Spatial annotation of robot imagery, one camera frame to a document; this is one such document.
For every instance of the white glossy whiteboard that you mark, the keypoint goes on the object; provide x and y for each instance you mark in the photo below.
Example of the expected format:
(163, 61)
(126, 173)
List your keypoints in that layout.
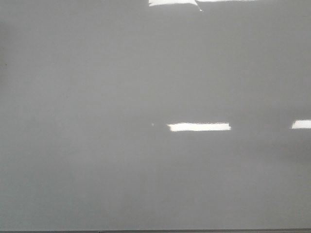
(115, 115)

